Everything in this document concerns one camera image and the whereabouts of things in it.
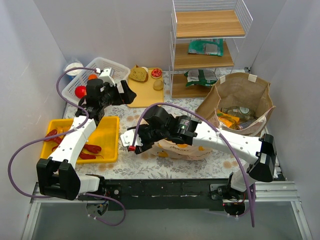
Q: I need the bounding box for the yellow bread tray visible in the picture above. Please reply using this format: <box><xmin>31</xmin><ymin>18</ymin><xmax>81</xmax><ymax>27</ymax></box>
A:
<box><xmin>127</xmin><ymin>67</ymin><xmax>164</xmax><ymax>108</ymax></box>

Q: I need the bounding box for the floral table mat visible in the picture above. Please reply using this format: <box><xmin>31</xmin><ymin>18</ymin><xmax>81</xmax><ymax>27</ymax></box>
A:
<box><xmin>48</xmin><ymin>68</ymin><xmax>280</xmax><ymax>180</ymax></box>

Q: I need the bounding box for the small orange pumpkin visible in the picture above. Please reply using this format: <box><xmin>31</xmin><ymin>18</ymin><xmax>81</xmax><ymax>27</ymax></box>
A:
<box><xmin>88</xmin><ymin>74</ymin><xmax>98</xmax><ymax>80</ymax></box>

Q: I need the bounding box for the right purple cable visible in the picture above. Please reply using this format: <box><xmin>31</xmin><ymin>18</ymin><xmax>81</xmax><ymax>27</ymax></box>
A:
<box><xmin>132</xmin><ymin>102</ymin><xmax>257</xmax><ymax>228</ymax></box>

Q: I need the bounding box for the silver drink can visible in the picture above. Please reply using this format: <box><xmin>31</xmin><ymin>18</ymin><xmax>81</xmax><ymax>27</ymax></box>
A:
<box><xmin>235</xmin><ymin>120</ymin><xmax>255</xmax><ymax>130</ymax></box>

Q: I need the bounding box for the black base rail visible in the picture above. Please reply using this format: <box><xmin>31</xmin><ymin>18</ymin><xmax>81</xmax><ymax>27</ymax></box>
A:
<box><xmin>32</xmin><ymin>174</ymin><xmax>301</xmax><ymax>213</ymax></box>

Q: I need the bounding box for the brown burlap tote bag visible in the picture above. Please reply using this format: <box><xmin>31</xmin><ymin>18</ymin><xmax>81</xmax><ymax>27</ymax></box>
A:
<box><xmin>195</xmin><ymin>72</ymin><xmax>276</xmax><ymax>137</ymax></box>

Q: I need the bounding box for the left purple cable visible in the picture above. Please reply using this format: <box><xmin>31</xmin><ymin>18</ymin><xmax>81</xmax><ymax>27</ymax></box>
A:
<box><xmin>7</xmin><ymin>66</ymin><xmax>126</xmax><ymax>227</ymax></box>

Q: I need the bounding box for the white tape roll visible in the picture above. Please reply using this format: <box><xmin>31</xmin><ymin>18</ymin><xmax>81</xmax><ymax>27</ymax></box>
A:
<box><xmin>63</xmin><ymin>62</ymin><xmax>83</xmax><ymax>80</ymax></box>

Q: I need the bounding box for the yellow vegetable tray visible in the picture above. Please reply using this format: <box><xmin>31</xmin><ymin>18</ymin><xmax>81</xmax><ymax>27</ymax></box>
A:
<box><xmin>40</xmin><ymin>116</ymin><xmax>120</xmax><ymax>164</ymax></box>

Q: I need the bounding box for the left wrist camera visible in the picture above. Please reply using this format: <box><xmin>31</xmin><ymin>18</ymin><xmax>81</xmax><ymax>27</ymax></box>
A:
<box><xmin>98</xmin><ymin>67</ymin><xmax>116</xmax><ymax>87</ymax></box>

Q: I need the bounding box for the purple cable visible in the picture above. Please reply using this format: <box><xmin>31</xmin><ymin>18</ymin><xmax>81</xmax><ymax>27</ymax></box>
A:
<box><xmin>132</xmin><ymin>102</ymin><xmax>257</xmax><ymax>228</ymax></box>
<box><xmin>7</xmin><ymin>66</ymin><xmax>126</xmax><ymax>227</ymax></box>

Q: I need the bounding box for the green white snack packet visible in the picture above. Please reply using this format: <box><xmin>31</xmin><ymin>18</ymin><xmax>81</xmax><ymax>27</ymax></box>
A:
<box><xmin>184</xmin><ymin>69</ymin><xmax>218</xmax><ymax>88</ymax></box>

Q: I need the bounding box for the small bread roll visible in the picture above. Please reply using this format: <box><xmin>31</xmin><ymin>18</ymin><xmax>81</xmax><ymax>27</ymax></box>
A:
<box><xmin>153</xmin><ymin>79</ymin><xmax>164</xmax><ymax>91</ymax></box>

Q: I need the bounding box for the orange mango gummy packet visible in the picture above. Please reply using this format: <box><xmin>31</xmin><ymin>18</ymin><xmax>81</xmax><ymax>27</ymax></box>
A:
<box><xmin>216</xmin><ymin>110</ymin><xmax>241</xmax><ymax>129</ymax></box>

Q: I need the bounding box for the teal snack packet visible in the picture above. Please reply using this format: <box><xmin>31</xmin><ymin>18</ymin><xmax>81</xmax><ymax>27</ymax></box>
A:
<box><xmin>187</xmin><ymin>38</ymin><xmax>224</xmax><ymax>57</ymax></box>

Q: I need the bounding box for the red toy lobster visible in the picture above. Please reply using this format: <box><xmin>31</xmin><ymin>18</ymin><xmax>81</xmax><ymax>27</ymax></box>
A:
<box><xmin>45</xmin><ymin>136</ymin><xmax>104</xmax><ymax>160</ymax></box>

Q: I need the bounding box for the clear glass bottle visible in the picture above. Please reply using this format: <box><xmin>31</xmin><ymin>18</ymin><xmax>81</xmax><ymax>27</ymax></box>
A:
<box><xmin>221</xmin><ymin>106</ymin><xmax>255</xmax><ymax>120</ymax></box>

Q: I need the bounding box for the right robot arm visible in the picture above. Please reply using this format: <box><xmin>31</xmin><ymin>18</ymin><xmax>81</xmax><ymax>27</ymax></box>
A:
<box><xmin>130</xmin><ymin>103</ymin><xmax>277</xmax><ymax>192</ymax></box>

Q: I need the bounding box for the white plastic basket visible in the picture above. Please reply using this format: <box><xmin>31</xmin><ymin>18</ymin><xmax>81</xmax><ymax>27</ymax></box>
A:
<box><xmin>61</xmin><ymin>57</ymin><xmax>131</xmax><ymax>104</ymax></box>

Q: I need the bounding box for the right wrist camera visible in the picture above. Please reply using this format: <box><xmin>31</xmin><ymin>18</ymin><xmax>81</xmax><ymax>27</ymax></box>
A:
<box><xmin>120</xmin><ymin>129</ymin><xmax>143</xmax><ymax>152</ymax></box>

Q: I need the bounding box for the peach plastic grocery bag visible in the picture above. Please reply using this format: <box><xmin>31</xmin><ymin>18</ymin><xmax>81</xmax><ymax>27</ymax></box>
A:
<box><xmin>137</xmin><ymin>119</ymin><xmax>218</xmax><ymax>161</ymax></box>

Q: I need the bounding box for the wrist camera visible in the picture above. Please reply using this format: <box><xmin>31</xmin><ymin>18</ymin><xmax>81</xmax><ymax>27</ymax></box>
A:
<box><xmin>120</xmin><ymin>129</ymin><xmax>143</xmax><ymax>152</ymax></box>
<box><xmin>98</xmin><ymin>67</ymin><xmax>116</xmax><ymax>87</ymax></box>

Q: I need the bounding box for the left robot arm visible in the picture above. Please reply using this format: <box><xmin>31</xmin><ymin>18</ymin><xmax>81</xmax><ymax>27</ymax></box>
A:
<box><xmin>36</xmin><ymin>78</ymin><xmax>137</xmax><ymax>200</ymax></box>

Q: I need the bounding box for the round bread loaf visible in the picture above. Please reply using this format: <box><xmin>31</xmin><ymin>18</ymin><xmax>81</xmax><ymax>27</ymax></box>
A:
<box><xmin>128</xmin><ymin>65</ymin><xmax>149</xmax><ymax>83</ymax></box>

